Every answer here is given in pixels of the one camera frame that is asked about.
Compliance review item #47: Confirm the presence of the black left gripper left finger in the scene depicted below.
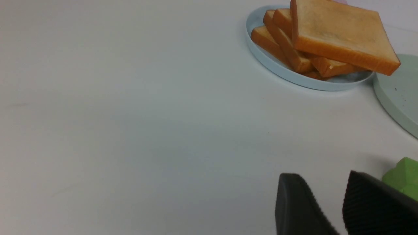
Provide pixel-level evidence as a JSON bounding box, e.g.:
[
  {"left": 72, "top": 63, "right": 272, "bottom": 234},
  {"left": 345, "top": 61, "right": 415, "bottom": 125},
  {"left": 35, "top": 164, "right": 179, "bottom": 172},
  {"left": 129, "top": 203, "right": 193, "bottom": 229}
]
[{"left": 275, "top": 173, "right": 339, "bottom": 235}]

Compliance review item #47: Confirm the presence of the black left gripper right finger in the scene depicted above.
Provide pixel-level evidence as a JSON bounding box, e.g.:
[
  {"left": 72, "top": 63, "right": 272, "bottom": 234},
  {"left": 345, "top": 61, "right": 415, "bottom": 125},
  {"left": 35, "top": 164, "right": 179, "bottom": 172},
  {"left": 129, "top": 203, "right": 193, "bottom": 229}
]
[{"left": 342, "top": 170, "right": 418, "bottom": 235}]

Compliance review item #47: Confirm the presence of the green cube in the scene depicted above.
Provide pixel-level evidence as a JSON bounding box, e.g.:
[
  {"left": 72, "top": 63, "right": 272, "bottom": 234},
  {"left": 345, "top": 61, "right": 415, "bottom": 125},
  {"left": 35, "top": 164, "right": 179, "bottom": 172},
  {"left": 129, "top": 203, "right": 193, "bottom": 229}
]
[{"left": 382, "top": 157, "right": 418, "bottom": 201}]

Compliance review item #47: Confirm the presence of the pale green plate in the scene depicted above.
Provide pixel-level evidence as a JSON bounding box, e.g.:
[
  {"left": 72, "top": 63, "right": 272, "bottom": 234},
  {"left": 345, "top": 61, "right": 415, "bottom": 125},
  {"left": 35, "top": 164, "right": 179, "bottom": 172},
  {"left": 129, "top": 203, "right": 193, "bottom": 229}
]
[{"left": 373, "top": 54, "right": 418, "bottom": 138}]

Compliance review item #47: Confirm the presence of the light blue plate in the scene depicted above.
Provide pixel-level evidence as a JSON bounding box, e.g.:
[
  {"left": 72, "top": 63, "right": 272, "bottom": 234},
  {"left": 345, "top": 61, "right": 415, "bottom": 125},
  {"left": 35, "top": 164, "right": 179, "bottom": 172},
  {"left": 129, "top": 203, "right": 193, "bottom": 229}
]
[{"left": 244, "top": 5, "right": 376, "bottom": 92}]

